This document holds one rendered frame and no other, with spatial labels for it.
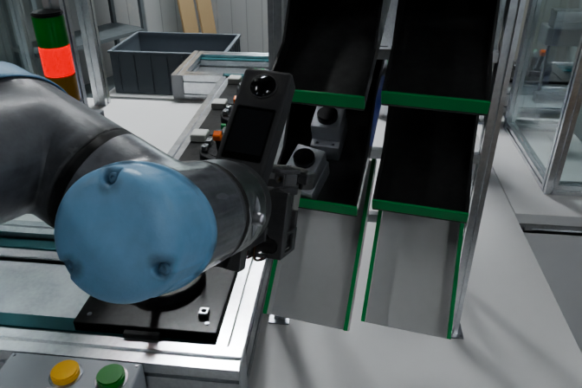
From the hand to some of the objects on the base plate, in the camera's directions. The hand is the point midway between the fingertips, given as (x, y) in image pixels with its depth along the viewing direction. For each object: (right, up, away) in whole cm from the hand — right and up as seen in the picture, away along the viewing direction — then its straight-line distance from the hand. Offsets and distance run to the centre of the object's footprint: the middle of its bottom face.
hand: (291, 170), depth 61 cm
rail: (-52, -35, +29) cm, 69 cm away
